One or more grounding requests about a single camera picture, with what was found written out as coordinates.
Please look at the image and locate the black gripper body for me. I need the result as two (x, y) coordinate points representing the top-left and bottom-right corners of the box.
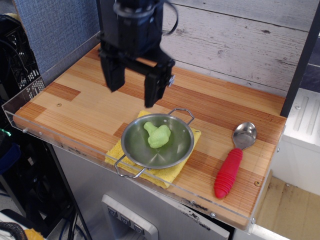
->
(97, 0), (176, 88)

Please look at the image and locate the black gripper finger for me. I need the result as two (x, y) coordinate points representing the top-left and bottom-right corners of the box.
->
(100, 56), (125, 92)
(144, 68), (170, 108)

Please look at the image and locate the green toy broccoli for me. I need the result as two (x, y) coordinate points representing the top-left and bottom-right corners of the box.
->
(143, 121), (171, 149)

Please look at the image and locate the blue fabric partition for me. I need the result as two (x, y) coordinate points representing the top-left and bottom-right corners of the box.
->
(13, 0), (100, 82)

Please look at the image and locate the black perforated crate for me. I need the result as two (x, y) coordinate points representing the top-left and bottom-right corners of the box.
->
(0, 13), (45, 103)

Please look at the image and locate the yellow cloth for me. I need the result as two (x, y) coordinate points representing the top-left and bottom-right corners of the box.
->
(104, 110), (201, 189)

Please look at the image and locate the stainless toy cabinet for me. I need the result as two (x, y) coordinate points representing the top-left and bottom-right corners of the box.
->
(54, 147), (234, 240)

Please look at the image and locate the grey button panel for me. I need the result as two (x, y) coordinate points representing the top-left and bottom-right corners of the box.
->
(101, 194), (159, 240)

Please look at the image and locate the white side unit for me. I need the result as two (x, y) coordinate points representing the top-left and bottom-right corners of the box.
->
(271, 88), (320, 195)

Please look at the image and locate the clear acrylic edge guard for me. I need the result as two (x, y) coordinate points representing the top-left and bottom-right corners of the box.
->
(4, 47), (286, 230)

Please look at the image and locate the left dark frame post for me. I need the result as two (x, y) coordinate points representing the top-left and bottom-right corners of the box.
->
(96, 0), (119, 66)

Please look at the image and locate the dark frame post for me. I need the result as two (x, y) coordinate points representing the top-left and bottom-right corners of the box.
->
(96, 0), (119, 66)
(280, 3), (320, 118)

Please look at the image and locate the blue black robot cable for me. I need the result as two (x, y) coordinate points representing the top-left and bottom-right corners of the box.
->
(161, 0), (180, 36)

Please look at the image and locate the steel bowl with handles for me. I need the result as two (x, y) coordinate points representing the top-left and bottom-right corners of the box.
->
(114, 108), (196, 179)

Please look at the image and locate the red handled metal spoon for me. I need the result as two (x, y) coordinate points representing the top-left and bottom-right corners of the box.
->
(213, 122), (257, 199)

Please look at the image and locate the right dark frame post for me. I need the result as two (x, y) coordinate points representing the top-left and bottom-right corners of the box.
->
(280, 3), (320, 118)

